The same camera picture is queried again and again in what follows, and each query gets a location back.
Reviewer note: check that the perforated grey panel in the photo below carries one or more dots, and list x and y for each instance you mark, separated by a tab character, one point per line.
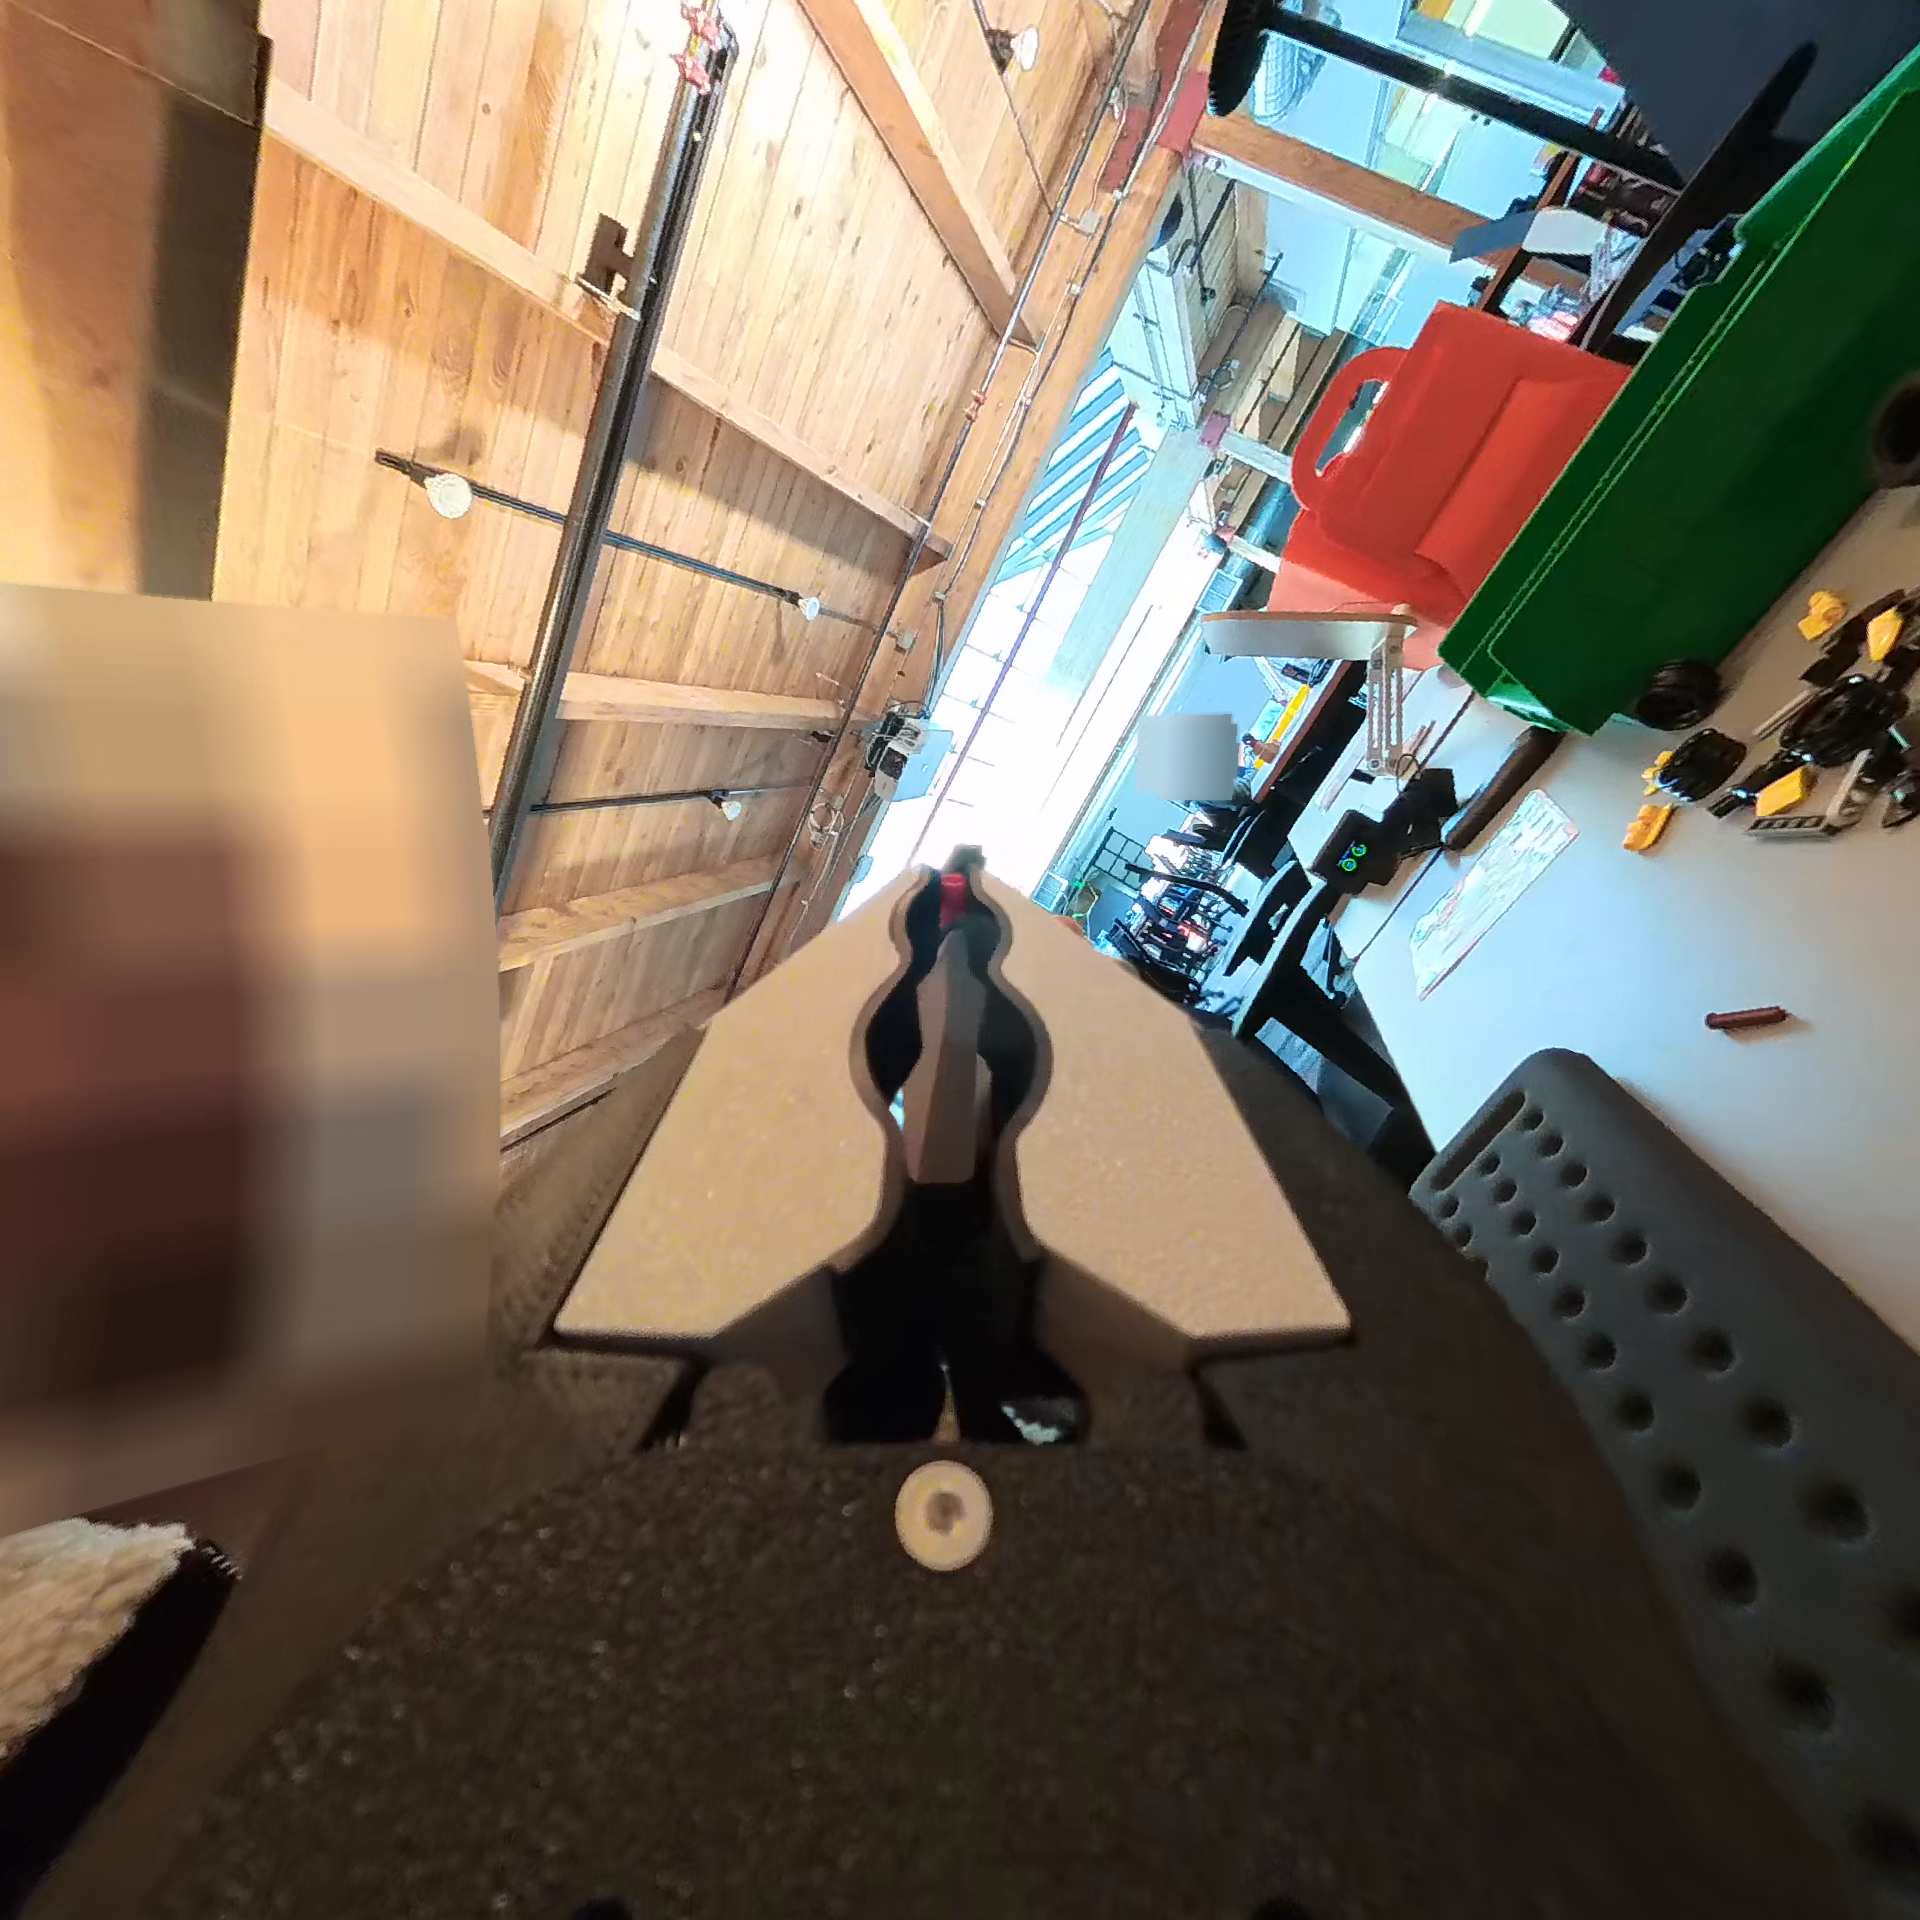
1681	1381

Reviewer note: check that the black floor lamp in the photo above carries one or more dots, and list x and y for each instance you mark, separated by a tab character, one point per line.
1349	44

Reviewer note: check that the red storage bin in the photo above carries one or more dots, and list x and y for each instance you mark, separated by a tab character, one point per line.
1442	465

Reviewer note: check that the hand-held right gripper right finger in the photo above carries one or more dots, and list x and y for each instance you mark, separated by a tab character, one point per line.
1186	1184

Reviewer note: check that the pile of black brick parts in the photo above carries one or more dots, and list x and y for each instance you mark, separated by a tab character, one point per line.
1815	734

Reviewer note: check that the black office chair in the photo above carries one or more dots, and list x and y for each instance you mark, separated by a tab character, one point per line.
1291	937

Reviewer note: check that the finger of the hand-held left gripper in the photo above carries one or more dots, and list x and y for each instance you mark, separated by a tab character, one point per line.
949	1080

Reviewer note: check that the small red brick pin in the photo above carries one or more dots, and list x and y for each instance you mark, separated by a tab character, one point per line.
957	888

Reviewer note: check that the green storage bin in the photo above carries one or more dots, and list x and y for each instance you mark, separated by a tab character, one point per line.
1725	452

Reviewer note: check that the black device green display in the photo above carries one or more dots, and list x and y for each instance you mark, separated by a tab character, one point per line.
1354	859

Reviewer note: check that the black toy tyre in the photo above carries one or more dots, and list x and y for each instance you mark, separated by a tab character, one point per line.
1674	695

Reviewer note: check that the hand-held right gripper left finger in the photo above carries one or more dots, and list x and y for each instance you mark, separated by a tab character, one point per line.
721	1184

